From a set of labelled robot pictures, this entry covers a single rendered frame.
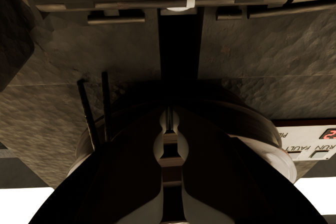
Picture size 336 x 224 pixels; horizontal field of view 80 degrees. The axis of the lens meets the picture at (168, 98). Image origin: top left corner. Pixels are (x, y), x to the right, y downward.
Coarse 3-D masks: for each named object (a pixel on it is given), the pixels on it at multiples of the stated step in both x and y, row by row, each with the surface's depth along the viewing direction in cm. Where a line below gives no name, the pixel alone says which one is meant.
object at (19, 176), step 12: (0, 168) 743; (12, 168) 742; (24, 168) 740; (312, 168) 715; (324, 168) 714; (0, 180) 711; (12, 180) 710; (24, 180) 709; (36, 180) 708; (324, 216) 609
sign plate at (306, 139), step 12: (288, 120) 51; (300, 120) 51; (312, 120) 51; (324, 120) 51; (288, 132) 52; (300, 132) 52; (312, 132) 52; (324, 132) 52; (288, 144) 56; (300, 144) 56; (312, 144) 56; (324, 144) 56; (300, 156) 61; (324, 156) 61
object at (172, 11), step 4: (160, 8) 29; (164, 8) 28; (168, 8) 28; (172, 8) 28; (176, 8) 28; (180, 8) 28; (184, 8) 28; (188, 8) 29; (192, 8) 29; (196, 8) 29; (160, 12) 29; (164, 12) 29; (168, 12) 29; (172, 12) 29; (176, 12) 29; (180, 12) 29; (184, 12) 29; (188, 12) 29; (192, 12) 29; (196, 12) 29
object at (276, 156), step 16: (128, 112) 34; (144, 112) 33; (208, 112) 32; (224, 112) 33; (240, 112) 34; (96, 128) 37; (112, 128) 33; (224, 128) 29; (240, 128) 31; (256, 128) 34; (176, 144) 30; (256, 144) 30; (272, 144) 31; (80, 160) 32; (272, 160) 34; (288, 160) 34; (288, 176) 39
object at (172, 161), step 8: (168, 152) 29; (176, 152) 29; (160, 160) 29; (168, 160) 29; (176, 160) 30; (168, 168) 31; (176, 168) 30; (168, 176) 30; (176, 176) 30; (168, 184) 31; (176, 184) 31
